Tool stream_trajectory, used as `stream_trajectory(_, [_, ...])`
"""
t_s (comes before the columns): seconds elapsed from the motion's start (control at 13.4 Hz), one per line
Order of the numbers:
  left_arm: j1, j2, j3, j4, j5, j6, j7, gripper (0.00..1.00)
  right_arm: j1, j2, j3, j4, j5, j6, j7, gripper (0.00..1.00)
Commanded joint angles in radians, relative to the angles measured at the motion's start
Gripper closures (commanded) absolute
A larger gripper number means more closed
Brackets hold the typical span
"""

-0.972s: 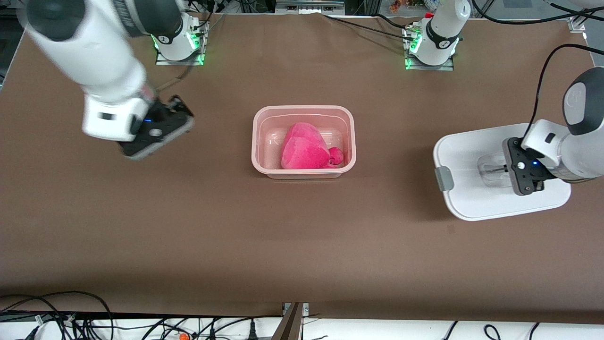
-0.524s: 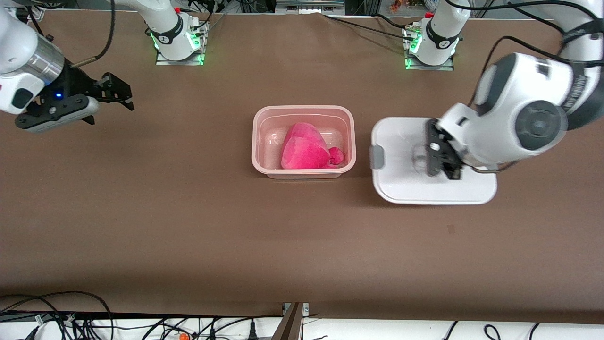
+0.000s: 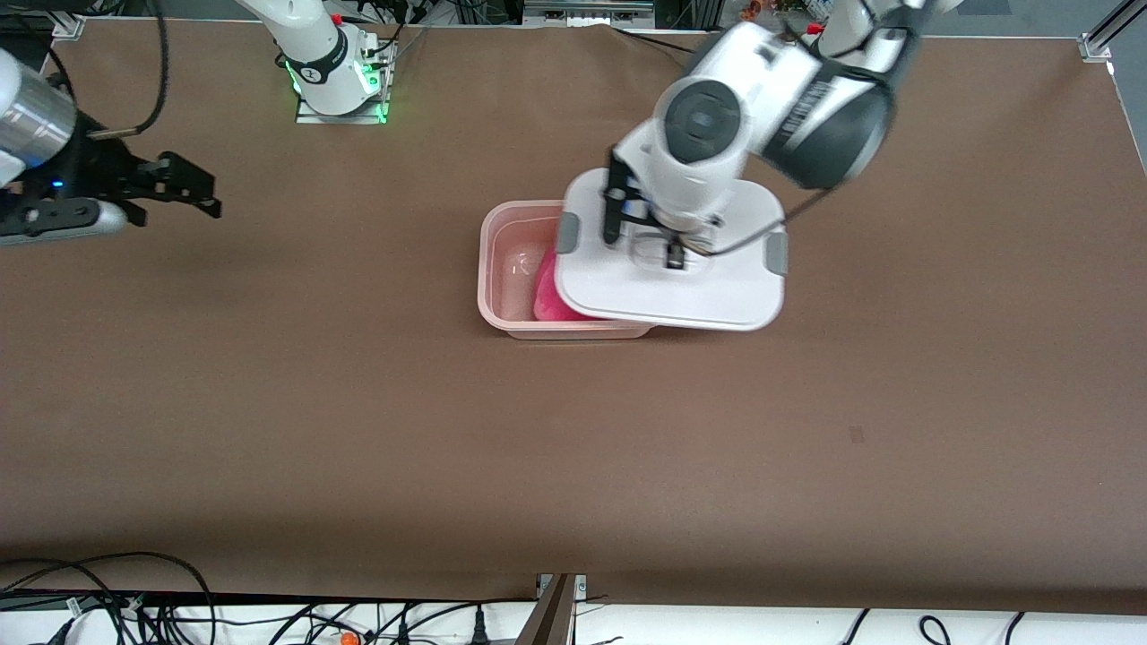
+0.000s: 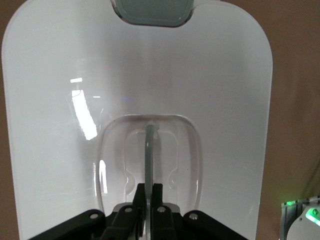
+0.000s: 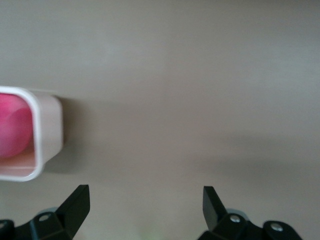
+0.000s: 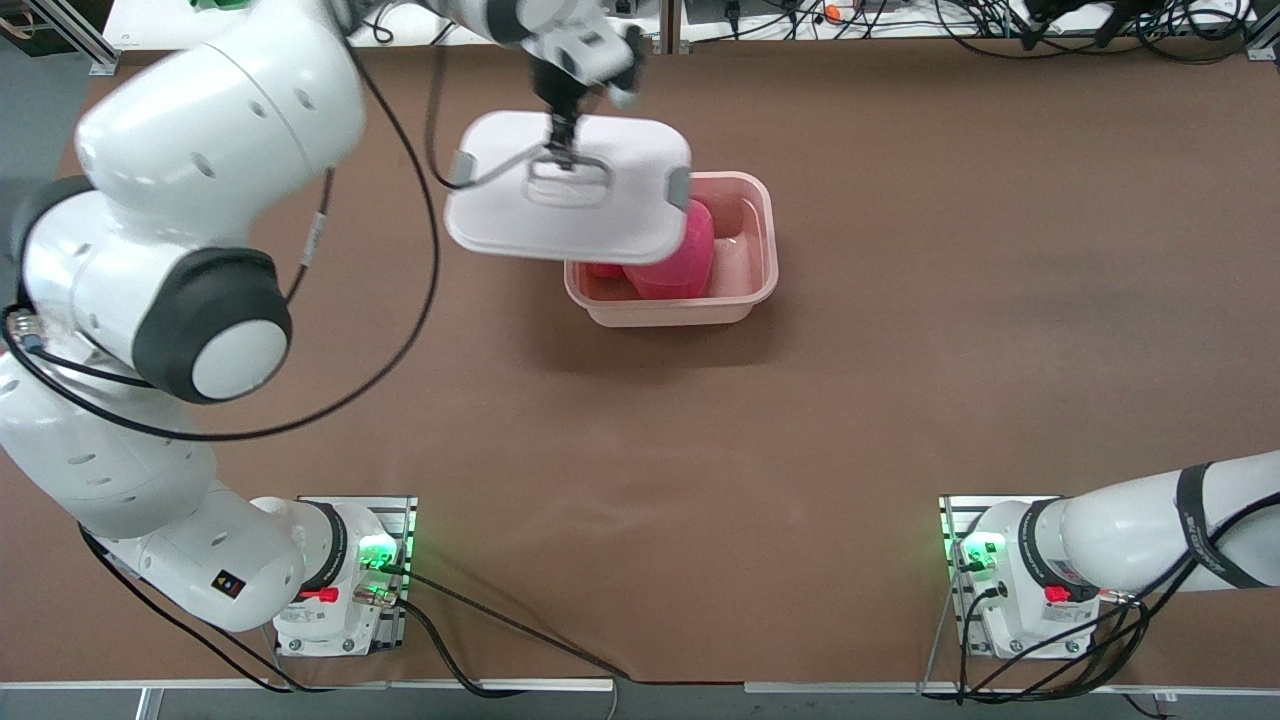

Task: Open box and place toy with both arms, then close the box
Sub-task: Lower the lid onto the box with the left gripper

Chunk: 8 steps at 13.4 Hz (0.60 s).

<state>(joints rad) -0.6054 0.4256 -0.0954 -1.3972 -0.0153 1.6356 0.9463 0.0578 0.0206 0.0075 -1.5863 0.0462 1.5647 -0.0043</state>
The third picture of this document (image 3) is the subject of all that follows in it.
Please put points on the pink plush toy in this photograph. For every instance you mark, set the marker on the pink plush toy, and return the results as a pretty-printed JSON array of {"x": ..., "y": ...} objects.
[{"x": 551, "y": 300}]

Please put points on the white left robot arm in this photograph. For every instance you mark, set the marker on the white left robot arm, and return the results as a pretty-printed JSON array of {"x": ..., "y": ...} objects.
[{"x": 699, "y": 116}]

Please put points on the small colourful figures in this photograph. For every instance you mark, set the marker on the small colourful figures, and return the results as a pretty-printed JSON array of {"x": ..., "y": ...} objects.
[{"x": 753, "y": 11}]

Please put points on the white lid with grey clips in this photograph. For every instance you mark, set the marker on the white lid with grey clips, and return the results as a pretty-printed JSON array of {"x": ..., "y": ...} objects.
[{"x": 699, "y": 300}]

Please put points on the aluminium profile with bracket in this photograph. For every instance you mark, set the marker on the aluminium profile with bracket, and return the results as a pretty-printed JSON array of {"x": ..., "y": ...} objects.
[{"x": 1116, "y": 20}]

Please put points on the small metal corner bracket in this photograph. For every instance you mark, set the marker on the small metal corner bracket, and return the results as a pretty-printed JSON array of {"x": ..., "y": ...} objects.
[{"x": 67, "y": 29}]

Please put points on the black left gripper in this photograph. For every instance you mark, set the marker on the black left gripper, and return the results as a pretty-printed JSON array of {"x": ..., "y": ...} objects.
[{"x": 674, "y": 255}]

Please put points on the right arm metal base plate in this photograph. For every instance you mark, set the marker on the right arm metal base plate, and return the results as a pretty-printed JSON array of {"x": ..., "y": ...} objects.
[{"x": 340, "y": 119}]

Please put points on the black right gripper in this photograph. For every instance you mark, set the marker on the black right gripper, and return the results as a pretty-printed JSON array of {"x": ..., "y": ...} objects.
[{"x": 100, "y": 167}]

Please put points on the translucent pink plastic box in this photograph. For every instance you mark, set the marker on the translucent pink plastic box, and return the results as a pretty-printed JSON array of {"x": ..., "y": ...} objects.
[{"x": 511, "y": 269}]

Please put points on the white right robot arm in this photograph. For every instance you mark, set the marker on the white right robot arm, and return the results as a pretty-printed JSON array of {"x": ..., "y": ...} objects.
[{"x": 314, "y": 45}]

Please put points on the aluminium profile post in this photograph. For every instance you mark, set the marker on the aluminium profile post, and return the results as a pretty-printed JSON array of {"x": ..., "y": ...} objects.
[{"x": 551, "y": 618}]

